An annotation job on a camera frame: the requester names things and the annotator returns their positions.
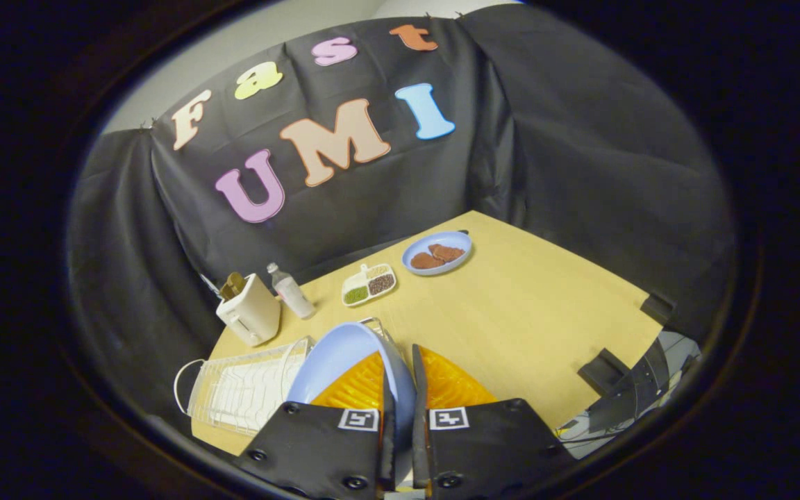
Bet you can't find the blue plate with food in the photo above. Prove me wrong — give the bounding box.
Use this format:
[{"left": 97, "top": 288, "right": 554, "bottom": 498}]
[{"left": 401, "top": 231, "right": 474, "bottom": 277}]

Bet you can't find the light blue plate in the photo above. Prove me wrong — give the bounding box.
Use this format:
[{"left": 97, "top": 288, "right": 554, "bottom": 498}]
[{"left": 285, "top": 321, "right": 417, "bottom": 453}]

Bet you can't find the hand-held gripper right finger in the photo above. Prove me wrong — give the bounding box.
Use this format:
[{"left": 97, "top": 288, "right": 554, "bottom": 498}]
[{"left": 411, "top": 344, "right": 578, "bottom": 500}]

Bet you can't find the white divided dish with beans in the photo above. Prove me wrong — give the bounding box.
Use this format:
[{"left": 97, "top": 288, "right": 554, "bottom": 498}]
[{"left": 341, "top": 262, "right": 398, "bottom": 308}]

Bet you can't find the white wire dish rack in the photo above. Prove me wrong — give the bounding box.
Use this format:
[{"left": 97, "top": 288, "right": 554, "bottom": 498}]
[{"left": 174, "top": 316, "right": 401, "bottom": 438}]

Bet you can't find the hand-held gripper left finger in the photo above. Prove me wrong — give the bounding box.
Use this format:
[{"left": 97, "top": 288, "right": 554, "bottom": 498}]
[{"left": 233, "top": 351, "right": 398, "bottom": 500}]

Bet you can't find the clear plastic bottle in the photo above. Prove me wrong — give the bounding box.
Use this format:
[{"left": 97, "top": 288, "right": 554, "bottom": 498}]
[{"left": 267, "top": 262, "right": 316, "bottom": 320}]

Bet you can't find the black backdrop cloth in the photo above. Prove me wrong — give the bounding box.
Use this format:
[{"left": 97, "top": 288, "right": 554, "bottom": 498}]
[{"left": 65, "top": 3, "right": 739, "bottom": 424}]

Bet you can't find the black chair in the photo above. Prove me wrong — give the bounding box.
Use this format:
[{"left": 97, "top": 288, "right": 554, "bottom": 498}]
[{"left": 586, "top": 336, "right": 673, "bottom": 435}]

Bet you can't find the black table clamp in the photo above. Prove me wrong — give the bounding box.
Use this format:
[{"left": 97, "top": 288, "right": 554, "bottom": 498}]
[
  {"left": 640, "top": 293, "right": 678, "bottom": 327},
  {"left": 576, "top": 347, "right": 631, "bottom": 397}
]

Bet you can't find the white cutlery basket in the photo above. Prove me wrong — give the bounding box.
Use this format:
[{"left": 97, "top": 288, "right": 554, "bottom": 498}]
[{"left": 216, "top": 273, "right": 282, "bottom": 347}]

